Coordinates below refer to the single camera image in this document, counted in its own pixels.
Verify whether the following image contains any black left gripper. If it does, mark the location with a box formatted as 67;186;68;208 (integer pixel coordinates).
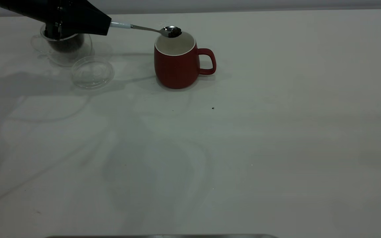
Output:
0;0;112;40

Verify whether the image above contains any metal spoon with white handle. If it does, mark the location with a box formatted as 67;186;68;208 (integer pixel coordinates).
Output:
110;21;182;38

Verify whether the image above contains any red ceramic mug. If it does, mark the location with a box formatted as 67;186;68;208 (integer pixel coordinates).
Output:
154;31;217;90

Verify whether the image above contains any dark coffee beans pile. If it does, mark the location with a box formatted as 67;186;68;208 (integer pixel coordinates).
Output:
48;33;85;53

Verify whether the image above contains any clear glass cup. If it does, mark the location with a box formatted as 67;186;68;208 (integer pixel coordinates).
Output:
31;24;93;67

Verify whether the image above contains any round clear glass lid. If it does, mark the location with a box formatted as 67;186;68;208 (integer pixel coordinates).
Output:
71;56;115;90

